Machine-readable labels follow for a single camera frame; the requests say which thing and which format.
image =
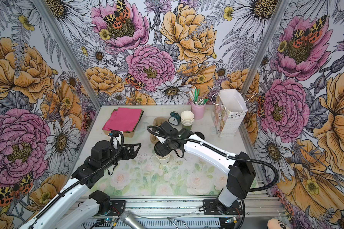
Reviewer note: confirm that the pink straw holder cup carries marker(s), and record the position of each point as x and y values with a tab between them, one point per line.
198	110

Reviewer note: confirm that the silver microphone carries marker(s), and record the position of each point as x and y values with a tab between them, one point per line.
127	218

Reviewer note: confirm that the pink plush toy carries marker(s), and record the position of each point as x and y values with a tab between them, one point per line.
276	224

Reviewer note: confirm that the teal alarm clock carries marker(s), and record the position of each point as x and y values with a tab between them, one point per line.
174	119

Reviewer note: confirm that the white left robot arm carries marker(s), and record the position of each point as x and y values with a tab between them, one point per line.
104	154

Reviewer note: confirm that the stack of green paper cups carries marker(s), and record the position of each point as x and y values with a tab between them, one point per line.
187	119

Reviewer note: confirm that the cartoon animal gift bag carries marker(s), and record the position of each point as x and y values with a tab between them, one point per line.
230	108

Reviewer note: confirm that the stack of pulp cup carriers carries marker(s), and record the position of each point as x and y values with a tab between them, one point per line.
157	122

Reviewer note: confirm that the stack of black lids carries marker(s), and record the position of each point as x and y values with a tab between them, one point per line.
200	135

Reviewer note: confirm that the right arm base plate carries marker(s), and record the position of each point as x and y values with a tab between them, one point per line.
213	207

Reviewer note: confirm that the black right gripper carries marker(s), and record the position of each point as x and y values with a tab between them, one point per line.
161	149

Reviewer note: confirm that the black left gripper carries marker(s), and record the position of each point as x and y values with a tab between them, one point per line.
133	154

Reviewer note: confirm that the wrapped straws bundle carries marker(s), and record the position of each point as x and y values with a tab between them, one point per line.
196	97

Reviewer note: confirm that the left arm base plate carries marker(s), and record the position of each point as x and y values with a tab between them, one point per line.
117	207

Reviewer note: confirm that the white paper coffee cup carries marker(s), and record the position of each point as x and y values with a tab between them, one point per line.
163	159

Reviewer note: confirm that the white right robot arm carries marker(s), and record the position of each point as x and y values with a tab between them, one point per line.
237	167

